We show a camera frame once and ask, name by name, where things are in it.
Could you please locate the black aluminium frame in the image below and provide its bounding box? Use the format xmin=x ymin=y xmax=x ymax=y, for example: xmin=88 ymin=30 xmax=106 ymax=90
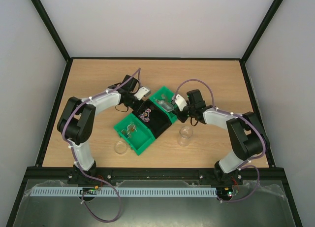
xmin=6 ymin=0 xmax=302 ymax=227

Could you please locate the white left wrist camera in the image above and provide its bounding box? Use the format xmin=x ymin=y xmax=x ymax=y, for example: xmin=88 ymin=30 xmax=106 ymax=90
xmin=134 ymin=87 xmax=151 ymax=100

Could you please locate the black bin with lollipops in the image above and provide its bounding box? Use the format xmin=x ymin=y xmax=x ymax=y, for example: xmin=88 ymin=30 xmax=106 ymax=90
xmin=132 ymin=99 xmax=172 ymax=138

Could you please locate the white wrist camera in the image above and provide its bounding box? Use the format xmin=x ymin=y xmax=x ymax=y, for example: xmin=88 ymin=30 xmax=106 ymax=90
xmin=172 ymin=94 xmax=188 ymax=112
xmin=134 ymin=87 xmax=151 ymax=100

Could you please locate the metal scoop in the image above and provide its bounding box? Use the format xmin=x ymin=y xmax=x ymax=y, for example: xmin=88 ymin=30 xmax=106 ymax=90
xmin=157 ymin=100 xmax=175 ymax=112

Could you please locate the green bin with wrapped candies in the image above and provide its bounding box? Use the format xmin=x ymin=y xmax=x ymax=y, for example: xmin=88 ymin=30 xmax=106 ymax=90
xmin=114 ymin=113 xmax=155 ymax=156

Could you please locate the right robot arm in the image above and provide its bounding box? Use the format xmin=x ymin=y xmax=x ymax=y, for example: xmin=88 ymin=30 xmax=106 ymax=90
xmin=172 ymin=90 xmax=270 ymax=184

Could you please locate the slotted grey cable duct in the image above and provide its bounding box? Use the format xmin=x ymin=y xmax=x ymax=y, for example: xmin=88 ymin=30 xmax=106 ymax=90
xmin=30 ymin=187 xmax=217 ymax=197

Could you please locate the green bin with gummy candies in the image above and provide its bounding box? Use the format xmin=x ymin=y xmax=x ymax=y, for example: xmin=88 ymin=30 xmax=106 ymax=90
xmin=149 ymin=86 xmax=177 ymax=123

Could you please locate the clear glass jar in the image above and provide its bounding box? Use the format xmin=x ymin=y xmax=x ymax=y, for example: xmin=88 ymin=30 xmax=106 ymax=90
xmin=177 ymin=126 xmax=193 ymax=147

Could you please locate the clear jar lid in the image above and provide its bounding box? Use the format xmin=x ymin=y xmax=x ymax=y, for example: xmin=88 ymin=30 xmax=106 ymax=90
xmin=114 ymin=141 xmax=128 ymax=155

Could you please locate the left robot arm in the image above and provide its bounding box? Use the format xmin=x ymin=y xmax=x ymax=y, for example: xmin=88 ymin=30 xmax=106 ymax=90
xmin=57 ymin=75 xmax=151 ymax=171

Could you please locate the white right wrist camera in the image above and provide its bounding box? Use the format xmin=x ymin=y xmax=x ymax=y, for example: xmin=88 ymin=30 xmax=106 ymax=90
xmin=172 ymin=94 xmax=188 ymax=112

